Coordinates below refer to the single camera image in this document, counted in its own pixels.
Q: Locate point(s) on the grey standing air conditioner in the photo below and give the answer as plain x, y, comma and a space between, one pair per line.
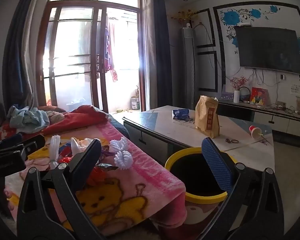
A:
187, 67

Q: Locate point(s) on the pink printed blanket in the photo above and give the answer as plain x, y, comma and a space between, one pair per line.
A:
145, 180

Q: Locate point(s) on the brown framed glass door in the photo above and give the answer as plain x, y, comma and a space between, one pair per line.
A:
142, 55

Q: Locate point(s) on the red quilt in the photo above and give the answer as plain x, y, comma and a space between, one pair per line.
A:
77, 120

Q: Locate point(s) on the hanging clothes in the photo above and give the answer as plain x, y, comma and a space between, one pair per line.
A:
112, 55

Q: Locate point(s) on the purple printed box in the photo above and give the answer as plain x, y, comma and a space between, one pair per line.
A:
227, 95

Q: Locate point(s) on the light blue cloth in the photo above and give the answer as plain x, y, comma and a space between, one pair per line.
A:
32, 120

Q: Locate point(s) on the white vase with red flowers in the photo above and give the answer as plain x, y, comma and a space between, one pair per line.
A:
236, 97

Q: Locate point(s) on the red picture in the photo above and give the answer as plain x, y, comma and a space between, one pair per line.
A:
260, 96

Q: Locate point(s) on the dark blue curtain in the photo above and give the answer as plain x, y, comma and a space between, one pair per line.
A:
162, 55

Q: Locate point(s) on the white crumpled tissue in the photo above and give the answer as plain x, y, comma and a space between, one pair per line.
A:
77, 145

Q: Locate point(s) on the yellow rimmed trash bin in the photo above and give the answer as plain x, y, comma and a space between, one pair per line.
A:
205, 198

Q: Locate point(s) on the white television cabinet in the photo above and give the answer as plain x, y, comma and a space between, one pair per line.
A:
262, 118

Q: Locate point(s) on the dark grey curtain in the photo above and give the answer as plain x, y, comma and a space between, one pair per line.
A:
15, 55

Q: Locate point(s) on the red plastic bag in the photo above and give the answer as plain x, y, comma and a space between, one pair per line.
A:
93, 177

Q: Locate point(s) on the red paper cup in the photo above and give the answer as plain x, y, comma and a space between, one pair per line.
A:
254, 131

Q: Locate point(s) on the small purple item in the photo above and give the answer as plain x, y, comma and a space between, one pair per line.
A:
265, 142

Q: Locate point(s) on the paint can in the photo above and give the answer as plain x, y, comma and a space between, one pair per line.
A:
135, 103

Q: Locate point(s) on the blue tissue packet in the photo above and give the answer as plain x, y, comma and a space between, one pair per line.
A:
180, 113

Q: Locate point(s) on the blue sofa cover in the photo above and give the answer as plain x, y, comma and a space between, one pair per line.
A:
117, 125

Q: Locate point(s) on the yellow artificial flowers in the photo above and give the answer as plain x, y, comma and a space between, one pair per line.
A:
186, 15

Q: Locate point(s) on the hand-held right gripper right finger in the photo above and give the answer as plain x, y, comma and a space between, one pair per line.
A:
216, 165

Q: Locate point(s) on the white marble coffee table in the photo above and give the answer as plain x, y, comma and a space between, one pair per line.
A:
240, 132

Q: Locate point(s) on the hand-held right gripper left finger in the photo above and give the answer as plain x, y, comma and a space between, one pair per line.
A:
90, 152

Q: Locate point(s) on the wall television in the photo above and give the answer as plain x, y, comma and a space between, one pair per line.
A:
267, 50

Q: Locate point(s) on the brown paper bag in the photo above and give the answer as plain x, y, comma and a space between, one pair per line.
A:
206, 120

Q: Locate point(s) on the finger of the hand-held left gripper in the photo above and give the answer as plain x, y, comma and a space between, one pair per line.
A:
28, 151
22, 142

